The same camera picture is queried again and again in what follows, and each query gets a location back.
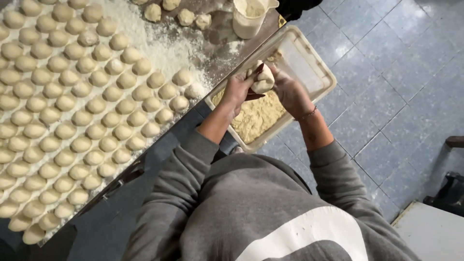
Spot brown wooden bar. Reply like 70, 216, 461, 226
445, 136, 464, 149

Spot white board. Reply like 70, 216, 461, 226
391, 201, 464, 261

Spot dough piece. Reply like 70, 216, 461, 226
247, 60, 275, 94

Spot person's right hand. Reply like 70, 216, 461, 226
269, 65, 316, 120

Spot thin wrist bracelet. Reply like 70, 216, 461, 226
294, 106, 318, 122

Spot white plastic flour jug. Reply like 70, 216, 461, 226
232, 0, 280, 40

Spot white plastic tub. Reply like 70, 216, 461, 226
204, 25, 338, 154

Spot black bag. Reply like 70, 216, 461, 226
423, 171, 464, 218

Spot rows of dough balls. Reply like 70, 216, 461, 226
0, 0, 204, 246

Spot grey sweatshirt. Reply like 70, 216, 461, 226
121, 129, 422, 261

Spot loose flour heap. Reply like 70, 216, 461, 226
103, 0, 245, 98

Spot black object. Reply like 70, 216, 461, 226
276, 0, 324, 22

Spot yellow crumbly filling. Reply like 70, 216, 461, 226
212, 50, 288, 145

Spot person's left hand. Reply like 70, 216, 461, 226
221, 72, 256, 117

